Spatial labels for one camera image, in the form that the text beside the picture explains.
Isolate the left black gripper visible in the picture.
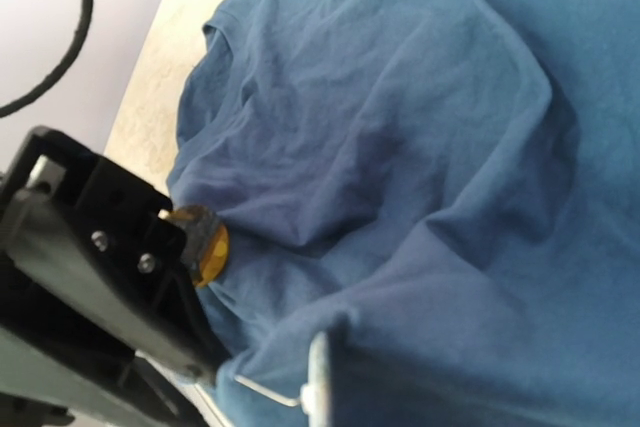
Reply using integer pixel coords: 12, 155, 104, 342
1, 127, 229, 385

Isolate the dark blue t-shirt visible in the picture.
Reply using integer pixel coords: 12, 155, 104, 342
168, 0, 639, 426

